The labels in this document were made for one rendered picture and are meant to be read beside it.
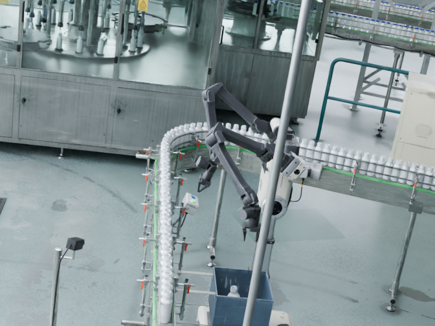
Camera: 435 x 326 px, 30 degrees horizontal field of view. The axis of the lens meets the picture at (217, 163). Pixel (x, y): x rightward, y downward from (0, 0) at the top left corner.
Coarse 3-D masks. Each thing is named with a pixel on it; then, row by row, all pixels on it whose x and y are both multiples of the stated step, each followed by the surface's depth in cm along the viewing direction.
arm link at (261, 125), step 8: (208, 88) 491; (216, 88) 490; (224, 88) 492; (224, 96) 493; (232, 96) 495; (232, 104) 495; (240, 104) 497; (240, 112) 497; (248, 112) 498; (248, 120) 499; (256, 120) 497; (264, 120) 499; (256, 128) 498; (264, 128) 499
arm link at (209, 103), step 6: (210, 90) 487; (210, 96) 487; (204, 102) 492; (210, 102) 489; (210, 108) 490; (210, 114) 490; (210, 120) 490; (216, 120) 491; (210, 126) 490; (210, 156) 495
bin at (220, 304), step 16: (176, 272) 454; (192, 272) 456; (224, 272) 463; (240, 272) 464; (224, 288) 467; (240, 288) 468; (192, 304) 464; (224, 304) 436; (240, 304) 436; (256, 304) 437; (272, 304) 438; (224, 320) 440; (240, 320) 440; (256, 320) 441
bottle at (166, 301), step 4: (164, 292) 388; (168, 292) 391; (164, 296) 388; (168, 296) 388; (164, 300) 388; (168, 300) 388; (172, 300) 390; (164, 304) 388; (168, 304) 388; (164, 308) 389; (168, 308) 389; (164, 312) 390; (168, 312) 391; (164, 316) 391; (168, 316) 392; (164, 320) 391; (168, 320) 393
